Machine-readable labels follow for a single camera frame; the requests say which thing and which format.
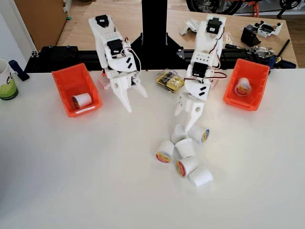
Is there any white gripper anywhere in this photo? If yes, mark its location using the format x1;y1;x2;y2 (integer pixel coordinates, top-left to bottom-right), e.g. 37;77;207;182
175;62;214;132
104;40;148;113

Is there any yellow black sachet bundle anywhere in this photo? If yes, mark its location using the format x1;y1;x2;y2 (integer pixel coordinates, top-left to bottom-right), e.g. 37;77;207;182
156;69;185;93

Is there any white coffee pod blue lid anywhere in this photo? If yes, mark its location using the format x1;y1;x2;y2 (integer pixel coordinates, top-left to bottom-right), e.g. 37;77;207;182
72;93;93;109

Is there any white coffee pod red lid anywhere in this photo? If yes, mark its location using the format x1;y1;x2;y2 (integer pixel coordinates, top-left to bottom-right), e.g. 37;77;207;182
175;156;200;179
155;140;175;164
234;77;253;96

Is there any white pod blue yellow lid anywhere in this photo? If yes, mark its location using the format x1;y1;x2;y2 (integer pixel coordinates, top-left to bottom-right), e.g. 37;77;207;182
188;125;211;144

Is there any orange plastic bin white label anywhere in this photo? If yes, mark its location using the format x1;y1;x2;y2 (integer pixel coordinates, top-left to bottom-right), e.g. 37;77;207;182
51;63;103;118

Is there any black flat box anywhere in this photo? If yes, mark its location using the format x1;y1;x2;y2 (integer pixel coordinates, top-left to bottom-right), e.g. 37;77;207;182
41;45;79;60

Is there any clear bag of screws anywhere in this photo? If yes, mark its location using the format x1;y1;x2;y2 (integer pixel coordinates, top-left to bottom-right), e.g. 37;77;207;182
224;31;237;45

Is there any white printed robot part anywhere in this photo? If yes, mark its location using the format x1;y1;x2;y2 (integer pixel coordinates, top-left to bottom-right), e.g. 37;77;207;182
179;18;200;36

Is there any silver metal clamp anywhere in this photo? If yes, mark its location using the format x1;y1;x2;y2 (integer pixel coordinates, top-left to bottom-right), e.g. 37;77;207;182
247;46;275;58

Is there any black printed part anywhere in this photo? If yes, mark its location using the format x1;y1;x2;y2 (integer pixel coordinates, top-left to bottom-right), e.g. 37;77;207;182
240;24;262;46

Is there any blue yellow bar clamp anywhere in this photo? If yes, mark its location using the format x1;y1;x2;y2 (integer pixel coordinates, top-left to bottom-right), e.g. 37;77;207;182
266;55;297;70

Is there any black bicycle wheel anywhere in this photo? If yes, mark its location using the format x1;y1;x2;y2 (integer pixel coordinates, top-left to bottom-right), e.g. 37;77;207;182
185;0;241;15

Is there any white part with electronics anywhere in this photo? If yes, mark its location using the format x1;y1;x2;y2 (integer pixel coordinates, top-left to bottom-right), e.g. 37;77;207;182
252;21;283;38

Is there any wooden cabinet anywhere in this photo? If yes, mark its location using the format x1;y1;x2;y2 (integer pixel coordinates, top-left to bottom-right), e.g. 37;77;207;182
13;0;70;51

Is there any orange metal stand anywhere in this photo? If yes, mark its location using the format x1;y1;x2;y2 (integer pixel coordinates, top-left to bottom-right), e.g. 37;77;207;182
247;0;261;17

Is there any white green mug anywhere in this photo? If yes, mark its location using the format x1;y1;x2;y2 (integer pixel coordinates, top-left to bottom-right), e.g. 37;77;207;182
0;59;19;101

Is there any black camera mast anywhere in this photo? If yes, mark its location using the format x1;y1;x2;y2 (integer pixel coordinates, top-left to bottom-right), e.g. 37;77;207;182
128;0;184;71

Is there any black aluminium rail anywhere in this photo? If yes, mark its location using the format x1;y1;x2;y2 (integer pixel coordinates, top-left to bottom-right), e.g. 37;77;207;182
23;45;270;73

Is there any black blue clamp handle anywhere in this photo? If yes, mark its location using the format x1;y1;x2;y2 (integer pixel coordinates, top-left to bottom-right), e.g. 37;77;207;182
8;59;30;82

